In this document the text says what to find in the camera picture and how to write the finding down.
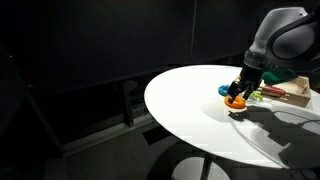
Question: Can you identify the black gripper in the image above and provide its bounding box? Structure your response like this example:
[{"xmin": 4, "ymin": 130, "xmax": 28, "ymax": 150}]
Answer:
[{"xmin": 227, "ymin": 64, "xmax": 263, "ymax": 104}]

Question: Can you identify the orange ring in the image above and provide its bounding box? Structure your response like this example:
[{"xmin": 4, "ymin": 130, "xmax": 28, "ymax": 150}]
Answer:
[{"xmin": 223, "ymin": 95, "xmax": 247, "ymax": 110}]

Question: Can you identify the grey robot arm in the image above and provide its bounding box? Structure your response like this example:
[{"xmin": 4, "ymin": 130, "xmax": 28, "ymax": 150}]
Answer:
[{"xmin": 227, "ymin": 7, "xmax": 320, "ymax": 103}]

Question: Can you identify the wooden tray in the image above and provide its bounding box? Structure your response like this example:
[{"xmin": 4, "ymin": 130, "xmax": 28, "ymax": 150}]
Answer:
[{"xmin": 256, "ymin": 76, "xmax": 311, "ymax": 107}]

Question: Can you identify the white round table base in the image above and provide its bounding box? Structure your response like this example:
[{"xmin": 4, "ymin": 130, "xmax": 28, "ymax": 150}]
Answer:
[{"xmin": 171, "ymin": 157, "xmax": 231, "ymax": 180}]

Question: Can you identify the green ring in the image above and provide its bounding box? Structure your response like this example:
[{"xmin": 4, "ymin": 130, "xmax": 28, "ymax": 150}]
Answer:
[{"xmin": 251, "ymin": 91, "xmax": 264, "ymax": 102}]

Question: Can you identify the blue ring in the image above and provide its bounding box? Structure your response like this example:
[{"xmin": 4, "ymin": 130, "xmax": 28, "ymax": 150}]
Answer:
[{"xmin": 217, "ymin": 84, "xmax": 232, "ymax": 97}]

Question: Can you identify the red ring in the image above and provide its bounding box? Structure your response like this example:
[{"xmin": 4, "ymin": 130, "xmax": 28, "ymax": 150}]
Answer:
[{"xmin": 263, "ymin": 85, "xmax": 287, "ymax": 96}]

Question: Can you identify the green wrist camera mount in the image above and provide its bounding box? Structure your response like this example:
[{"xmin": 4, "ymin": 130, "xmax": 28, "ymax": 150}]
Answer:
[{"xmin": 262, "ymin": 68, "xmax": 298, "ymax": 86}]

